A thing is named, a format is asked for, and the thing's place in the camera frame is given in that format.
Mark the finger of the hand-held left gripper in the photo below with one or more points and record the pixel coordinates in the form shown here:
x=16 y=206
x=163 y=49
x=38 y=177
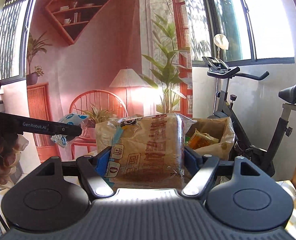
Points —
x=68 y=130

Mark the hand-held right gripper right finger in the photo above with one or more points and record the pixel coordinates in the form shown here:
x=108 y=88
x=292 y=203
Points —
x=191 y=160

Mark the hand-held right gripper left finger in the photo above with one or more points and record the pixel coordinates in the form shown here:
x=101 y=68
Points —
x=103 y=162

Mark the blue white snack packet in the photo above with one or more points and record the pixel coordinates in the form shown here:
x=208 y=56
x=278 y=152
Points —
x=71 y=120

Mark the yellow snack packet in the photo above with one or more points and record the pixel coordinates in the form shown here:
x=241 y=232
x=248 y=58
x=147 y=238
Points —
x=201 y=140

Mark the plastic-lined cardboard box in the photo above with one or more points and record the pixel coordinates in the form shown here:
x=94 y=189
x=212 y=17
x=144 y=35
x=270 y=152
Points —
x=220 y=140

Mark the brown bread packet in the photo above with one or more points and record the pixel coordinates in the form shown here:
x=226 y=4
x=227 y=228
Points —
x=148 y=152

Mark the person's left hand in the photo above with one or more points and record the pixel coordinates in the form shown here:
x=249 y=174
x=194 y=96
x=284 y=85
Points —
x=10 y=157

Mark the black exercise bike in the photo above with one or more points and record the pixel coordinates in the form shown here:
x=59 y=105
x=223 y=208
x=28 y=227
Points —
x=225 y=110

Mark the barred side window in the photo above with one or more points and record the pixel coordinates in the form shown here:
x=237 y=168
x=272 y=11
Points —
x=10 y=40

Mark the large dark-framed window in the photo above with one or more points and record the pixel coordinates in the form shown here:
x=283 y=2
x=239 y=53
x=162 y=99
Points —
x=263 y=20

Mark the printed room wall backdrop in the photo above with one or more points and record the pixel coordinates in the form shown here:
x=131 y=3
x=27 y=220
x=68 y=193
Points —
x=100 y=55

